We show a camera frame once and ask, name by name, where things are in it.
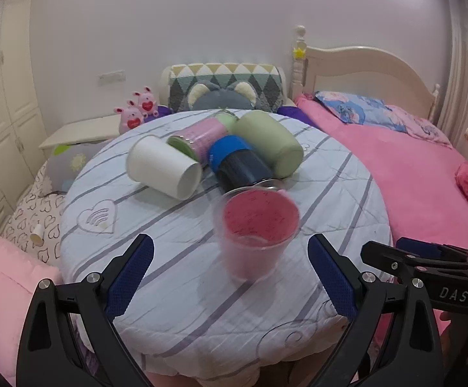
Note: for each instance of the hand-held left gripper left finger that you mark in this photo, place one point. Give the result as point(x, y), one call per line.
point(131, 278)

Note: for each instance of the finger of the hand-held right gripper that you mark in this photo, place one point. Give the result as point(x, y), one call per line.
point(417, 244)
point(383, 256)

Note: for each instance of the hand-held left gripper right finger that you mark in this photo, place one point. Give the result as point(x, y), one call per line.
point(334, 280)

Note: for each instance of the pink translucent plastic cup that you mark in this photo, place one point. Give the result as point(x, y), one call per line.
point(250, 258)

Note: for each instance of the white paper cup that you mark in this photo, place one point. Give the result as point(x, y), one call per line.
point(157, 165)

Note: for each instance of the light green cup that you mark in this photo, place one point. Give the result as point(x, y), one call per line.
point(266, 137)

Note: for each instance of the striped cloth covered round table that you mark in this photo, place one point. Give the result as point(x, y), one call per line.
point(177, 302)

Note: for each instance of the pink bed sheet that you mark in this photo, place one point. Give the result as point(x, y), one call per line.
point(399, 177)

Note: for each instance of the small white paper roll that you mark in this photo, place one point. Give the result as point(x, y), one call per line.
point(37, 236)

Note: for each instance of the heart print white cloth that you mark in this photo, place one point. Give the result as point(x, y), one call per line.
point(36, 209)

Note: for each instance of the pink fluffy blanket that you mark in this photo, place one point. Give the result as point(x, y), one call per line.
point(4, 290)

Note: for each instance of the grey flower print pillow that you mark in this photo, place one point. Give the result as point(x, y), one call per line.
point(76, 161)

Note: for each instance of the blue and pink printed pillow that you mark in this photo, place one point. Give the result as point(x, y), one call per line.
point(363, 111)

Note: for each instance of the blue and black bottle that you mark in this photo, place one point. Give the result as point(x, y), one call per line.
point(238, 165)

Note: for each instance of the white nightstand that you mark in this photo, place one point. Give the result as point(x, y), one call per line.
point(80, 131)

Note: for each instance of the pink bunny plush toy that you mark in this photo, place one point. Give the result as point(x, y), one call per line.
point(131, 119)
point(147, 103)

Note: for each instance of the pink tumbler with green lid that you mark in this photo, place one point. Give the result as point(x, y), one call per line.
point(205, 133)

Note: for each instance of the purple cloth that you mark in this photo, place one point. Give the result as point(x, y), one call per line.
point(292, 113)
point(163, 110)

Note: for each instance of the cream curtain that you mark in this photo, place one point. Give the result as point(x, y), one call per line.
point(467, 68)

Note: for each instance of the cream wooden bed headboard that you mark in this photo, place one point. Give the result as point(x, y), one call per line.
point(363, 68)

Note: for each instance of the grey bear plush cushion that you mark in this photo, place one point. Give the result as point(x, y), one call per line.
point(221, 96)

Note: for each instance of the cream wardrobe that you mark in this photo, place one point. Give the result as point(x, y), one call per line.
point(4, 109)

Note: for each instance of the triangle pattern cushion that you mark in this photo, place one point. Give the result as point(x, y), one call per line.
point(225, 72)

